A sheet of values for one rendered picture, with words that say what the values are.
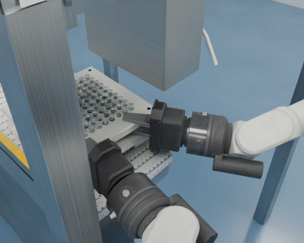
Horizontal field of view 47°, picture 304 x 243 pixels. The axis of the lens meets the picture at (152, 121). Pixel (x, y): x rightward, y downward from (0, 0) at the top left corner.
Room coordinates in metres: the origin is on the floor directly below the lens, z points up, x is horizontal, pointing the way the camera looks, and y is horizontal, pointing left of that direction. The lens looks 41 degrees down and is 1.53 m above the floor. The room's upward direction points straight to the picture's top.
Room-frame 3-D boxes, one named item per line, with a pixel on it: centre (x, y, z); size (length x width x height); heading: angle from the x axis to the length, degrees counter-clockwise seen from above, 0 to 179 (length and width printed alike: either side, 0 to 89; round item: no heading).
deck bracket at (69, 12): (0.38, 0.11, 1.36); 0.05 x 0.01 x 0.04; 136
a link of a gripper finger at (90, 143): (0.47, 0.11, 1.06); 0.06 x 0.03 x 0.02; 38
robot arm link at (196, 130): (0.54, -0.06, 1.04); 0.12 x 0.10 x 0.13; 78
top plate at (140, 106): (0.60, 0.16, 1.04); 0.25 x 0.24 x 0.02; 134
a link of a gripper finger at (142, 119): (0.56, 0.03, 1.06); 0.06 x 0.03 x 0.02; 78
